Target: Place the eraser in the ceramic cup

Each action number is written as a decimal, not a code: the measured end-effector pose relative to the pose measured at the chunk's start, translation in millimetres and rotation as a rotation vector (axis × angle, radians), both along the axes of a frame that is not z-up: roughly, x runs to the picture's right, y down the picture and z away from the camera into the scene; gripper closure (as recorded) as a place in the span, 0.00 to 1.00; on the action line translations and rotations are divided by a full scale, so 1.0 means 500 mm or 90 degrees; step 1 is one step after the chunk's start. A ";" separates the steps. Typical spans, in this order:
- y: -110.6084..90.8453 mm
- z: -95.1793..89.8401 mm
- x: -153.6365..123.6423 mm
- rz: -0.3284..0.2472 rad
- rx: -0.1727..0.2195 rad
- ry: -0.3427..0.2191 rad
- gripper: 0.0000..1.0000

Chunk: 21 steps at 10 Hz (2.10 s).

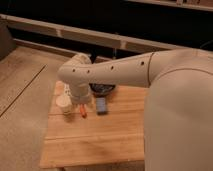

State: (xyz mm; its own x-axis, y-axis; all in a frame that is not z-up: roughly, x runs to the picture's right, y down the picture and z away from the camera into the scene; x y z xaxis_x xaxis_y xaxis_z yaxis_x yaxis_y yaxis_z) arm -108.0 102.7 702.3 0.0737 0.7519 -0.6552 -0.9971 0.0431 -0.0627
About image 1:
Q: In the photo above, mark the black bowl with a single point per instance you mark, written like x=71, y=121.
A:
x=100, y=90

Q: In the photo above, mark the white ceramic cup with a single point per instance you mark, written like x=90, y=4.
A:
x=64, y=103

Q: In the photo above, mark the blue sponge block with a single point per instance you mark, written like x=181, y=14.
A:
x=101, y=106

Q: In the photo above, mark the metal rail frame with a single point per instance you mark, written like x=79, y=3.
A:
x=64, y=37

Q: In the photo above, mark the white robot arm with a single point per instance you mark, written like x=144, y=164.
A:
x=178, y=112

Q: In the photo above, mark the wooden board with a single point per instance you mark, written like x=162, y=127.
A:
x=111, y=138

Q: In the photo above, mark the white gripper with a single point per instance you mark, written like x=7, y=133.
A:
x=80, y=93

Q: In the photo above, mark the white power strip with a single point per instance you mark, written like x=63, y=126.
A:
x=66, y=89

